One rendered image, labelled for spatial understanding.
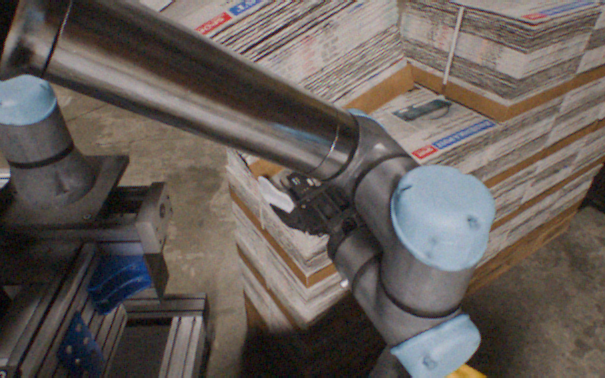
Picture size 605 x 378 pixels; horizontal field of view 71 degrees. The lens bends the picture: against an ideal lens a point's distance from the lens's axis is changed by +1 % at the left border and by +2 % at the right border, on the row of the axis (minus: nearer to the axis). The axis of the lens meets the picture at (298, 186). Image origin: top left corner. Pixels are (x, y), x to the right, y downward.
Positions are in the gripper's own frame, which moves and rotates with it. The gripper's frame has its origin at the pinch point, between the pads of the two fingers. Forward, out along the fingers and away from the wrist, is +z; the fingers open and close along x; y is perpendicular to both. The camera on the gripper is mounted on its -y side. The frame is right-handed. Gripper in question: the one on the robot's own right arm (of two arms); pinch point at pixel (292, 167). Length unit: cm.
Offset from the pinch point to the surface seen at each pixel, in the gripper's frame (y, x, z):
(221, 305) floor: -89, 41, 52
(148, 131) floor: -88, 43, 195
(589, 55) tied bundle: -37, -85, 17
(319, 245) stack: -25.9, 1.7, 4.0
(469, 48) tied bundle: -22, -56, 26
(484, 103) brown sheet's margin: -32, -53, 18
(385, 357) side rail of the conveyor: -17.4, 3.7, -24.5
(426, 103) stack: -33, -44, 29
